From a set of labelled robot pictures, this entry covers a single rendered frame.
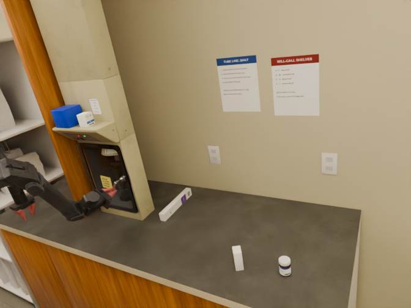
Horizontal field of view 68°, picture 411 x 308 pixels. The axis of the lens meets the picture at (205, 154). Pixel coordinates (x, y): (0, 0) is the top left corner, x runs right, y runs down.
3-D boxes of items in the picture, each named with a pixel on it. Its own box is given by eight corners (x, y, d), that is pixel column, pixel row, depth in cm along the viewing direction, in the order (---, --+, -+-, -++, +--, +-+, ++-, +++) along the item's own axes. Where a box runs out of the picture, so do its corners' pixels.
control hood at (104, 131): (76, 138, 165) (70, 120, 161) (120, 141, 149) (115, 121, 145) (58, 146, 156) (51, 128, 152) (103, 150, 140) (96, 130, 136)
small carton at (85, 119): (87, 123, 150) (83, 111, 148) (95, 123, 148) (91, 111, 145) (80, 127, 146) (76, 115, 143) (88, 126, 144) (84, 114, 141)
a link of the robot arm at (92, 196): (64, 206, 143) (70, 222, 139) (69, 192, 136) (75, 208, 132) (90, 201, 151) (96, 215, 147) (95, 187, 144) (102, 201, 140)
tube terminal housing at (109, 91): (129, 190, 203) (95, 72, 173) (169, 197, 187) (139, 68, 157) (101, 211, 183) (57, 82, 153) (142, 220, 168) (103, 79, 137)
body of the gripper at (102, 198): (97, 187, 153) (85, 194, 147) (112, 199, 151) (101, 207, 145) (95, 195, 157) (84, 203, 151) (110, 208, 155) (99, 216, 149)
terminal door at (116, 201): (99, 205, 181) (77, 142, 165) (139, 213, 166) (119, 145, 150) (98, 205, 180) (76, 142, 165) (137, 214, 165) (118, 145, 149)
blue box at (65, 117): (72, 121, 159) (66, 104, 156) (85, 121, 154) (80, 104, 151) (56, 128, 151) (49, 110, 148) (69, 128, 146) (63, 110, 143)
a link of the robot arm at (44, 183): (13, 166, 107) (21, 190, 103) (29, 159, 109) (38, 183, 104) (65, 207, 145) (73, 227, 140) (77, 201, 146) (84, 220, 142)
